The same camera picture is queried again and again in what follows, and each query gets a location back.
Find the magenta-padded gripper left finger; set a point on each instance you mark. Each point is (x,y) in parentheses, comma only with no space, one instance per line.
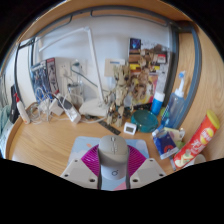
(78,171)

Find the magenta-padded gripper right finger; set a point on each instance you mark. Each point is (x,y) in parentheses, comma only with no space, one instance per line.
(146,171)

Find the grey white computer mouse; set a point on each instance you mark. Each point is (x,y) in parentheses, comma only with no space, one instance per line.
(113,156)

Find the blue drink carton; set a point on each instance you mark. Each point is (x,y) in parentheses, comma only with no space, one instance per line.
(165,145)

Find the small white digital clock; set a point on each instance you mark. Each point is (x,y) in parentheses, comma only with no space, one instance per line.
(129,128)

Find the black ruler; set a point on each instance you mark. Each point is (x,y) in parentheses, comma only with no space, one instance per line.
(109,127)

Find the red chips can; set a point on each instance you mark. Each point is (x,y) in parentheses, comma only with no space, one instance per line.
(198,138)

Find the white power strip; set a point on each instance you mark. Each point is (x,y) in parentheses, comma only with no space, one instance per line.
(70,110)

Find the white power adapter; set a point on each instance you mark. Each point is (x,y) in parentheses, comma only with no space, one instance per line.
(56,106)

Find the blue spray bottle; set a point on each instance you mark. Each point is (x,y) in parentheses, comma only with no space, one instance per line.
(173,106)

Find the steel cup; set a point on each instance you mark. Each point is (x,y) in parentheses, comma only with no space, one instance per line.
(76,90)

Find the white red pump lotion bottle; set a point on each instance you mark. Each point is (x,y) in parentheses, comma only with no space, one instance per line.
(22,111)

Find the brown tree creature figure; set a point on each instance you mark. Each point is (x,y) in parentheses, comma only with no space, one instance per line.
(120,93)

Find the teal blanket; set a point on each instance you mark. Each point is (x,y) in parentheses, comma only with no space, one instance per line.
(4,118)

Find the black bag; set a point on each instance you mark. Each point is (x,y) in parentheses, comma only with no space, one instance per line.
(14,106)

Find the blue robot model kit box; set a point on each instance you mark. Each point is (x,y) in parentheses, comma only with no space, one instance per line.
(41,78)

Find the white desk lamp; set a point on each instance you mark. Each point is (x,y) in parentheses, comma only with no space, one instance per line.
(95,60)

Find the wooden shelf unit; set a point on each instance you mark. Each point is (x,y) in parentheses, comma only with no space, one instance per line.
(106,5)

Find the white wall socket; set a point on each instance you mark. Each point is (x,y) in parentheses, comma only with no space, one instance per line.
(65,70)

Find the white blue wall card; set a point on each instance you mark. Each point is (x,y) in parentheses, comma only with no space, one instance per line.
(114,66)

